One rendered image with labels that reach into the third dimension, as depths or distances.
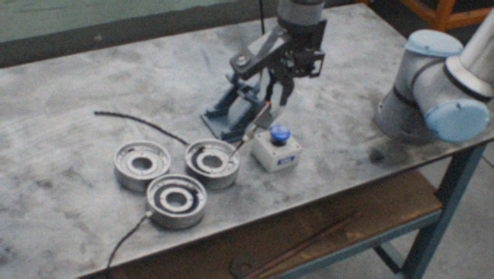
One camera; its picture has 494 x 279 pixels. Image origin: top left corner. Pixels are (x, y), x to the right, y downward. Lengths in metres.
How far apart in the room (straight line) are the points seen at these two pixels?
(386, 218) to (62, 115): 0.81
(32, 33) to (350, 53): 1.56
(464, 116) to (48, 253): 0.79
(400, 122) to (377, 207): 0.30
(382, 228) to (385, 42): 0.50
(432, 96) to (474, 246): 1.28
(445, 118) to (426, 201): 0.51
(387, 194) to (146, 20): 1.68
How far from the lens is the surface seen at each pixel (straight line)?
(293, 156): 1.39
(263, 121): 1.31
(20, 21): 2.93
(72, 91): 1.53
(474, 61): 1.35
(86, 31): 3.06
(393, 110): 1.54
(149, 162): 1.33
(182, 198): 1.28
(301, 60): 1.23
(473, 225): 2.68
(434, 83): 1.39
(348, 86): 1.67
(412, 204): 1.80
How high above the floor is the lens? 1.72
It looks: 40 degrees down
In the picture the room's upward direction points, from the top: 11 degrees clockwise
